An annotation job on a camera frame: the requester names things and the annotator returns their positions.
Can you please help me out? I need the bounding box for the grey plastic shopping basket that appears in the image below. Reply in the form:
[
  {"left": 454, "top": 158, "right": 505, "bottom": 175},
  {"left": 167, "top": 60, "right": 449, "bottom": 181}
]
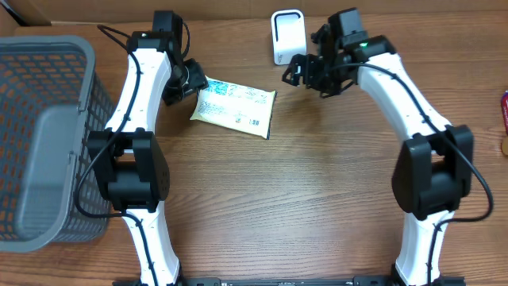
[{"left": 1, "top": 36, "right": 114, "bottom": 253}]

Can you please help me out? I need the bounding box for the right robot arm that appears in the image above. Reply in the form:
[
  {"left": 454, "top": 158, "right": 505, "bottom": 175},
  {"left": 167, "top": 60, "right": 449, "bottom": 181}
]
[{"left": 282, "top": 8, "right": 474, "bottom": 285}]

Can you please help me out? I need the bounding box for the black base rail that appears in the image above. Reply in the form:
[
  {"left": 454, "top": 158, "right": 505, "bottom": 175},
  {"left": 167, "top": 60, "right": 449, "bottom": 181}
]
[{"left": 113, "top": 276, "right": 466, "bottom": 286}]

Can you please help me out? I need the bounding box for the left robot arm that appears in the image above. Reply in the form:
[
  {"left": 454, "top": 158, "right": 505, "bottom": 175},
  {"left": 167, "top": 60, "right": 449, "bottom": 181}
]
[{"left": 85, "top": 10, "right": 208, "bottom": 285}]

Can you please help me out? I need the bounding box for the white barcode scanner stand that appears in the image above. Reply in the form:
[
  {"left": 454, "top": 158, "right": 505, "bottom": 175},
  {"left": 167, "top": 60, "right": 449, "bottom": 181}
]
[{"left": 271, "top": 10, "right": 306, "bottom": 65}]

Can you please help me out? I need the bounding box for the red purple Carefree pad pack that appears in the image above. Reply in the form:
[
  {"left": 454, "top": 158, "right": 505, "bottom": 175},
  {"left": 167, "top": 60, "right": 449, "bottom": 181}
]
[{"left": 500, "top": 91, "right": 508, "bottom": 133}]

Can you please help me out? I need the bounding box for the yellow snack bag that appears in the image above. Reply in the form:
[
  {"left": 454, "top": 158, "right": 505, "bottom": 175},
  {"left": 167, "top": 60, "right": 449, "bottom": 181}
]
[{"left": 190, "top": 77, "right": 277, "bottom": 140}]

